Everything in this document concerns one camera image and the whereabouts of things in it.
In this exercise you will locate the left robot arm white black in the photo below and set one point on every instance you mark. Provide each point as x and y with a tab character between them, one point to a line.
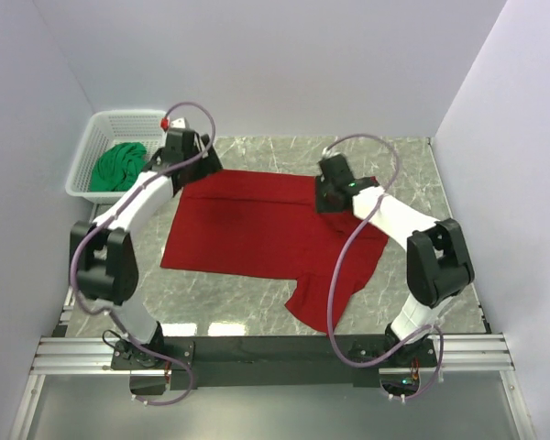
103	265

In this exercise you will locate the green t-shirt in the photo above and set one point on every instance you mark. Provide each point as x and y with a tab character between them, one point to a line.
117	169

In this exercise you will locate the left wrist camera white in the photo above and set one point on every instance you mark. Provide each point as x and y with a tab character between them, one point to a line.
180	123

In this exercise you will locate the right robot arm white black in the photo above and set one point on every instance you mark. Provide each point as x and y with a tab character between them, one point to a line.
438	264

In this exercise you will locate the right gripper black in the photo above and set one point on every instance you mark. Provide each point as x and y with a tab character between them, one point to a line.
322	206

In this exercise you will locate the white plastic laundry basket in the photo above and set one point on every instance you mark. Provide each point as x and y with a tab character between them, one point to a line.
104	131

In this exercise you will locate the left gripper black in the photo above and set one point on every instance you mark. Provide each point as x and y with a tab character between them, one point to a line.
208	164

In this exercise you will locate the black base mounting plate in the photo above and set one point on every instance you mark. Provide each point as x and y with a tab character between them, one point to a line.
228	361

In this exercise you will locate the red t-shirt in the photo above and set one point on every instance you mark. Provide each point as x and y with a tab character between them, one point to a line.
262	225

